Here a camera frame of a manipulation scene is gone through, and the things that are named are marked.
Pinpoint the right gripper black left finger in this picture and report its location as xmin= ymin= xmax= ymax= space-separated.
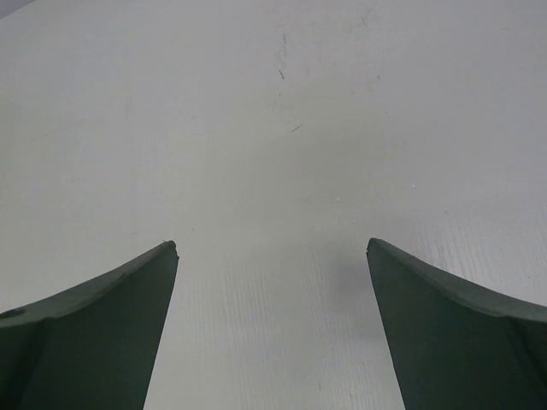
xmin=1 ymin=241 xmax=179 ymax=409

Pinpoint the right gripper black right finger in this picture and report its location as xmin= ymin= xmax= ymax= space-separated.
xmin=367 ymin=238 xmax=546 ymax=409

